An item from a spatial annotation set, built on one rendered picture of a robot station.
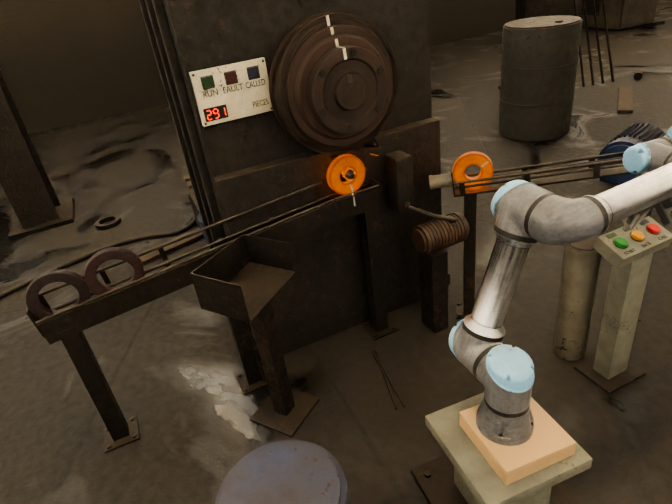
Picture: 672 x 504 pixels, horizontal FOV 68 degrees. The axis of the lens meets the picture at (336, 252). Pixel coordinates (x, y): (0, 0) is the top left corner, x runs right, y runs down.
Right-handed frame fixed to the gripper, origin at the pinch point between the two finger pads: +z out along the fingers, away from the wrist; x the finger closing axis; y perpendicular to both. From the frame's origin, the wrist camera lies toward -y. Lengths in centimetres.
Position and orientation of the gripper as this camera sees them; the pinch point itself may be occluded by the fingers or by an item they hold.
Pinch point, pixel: (630, 228)
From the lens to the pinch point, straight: 182.1
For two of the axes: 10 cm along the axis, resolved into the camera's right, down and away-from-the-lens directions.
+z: -0.3, 6.6, 7.5
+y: -4.4, -6.8, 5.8
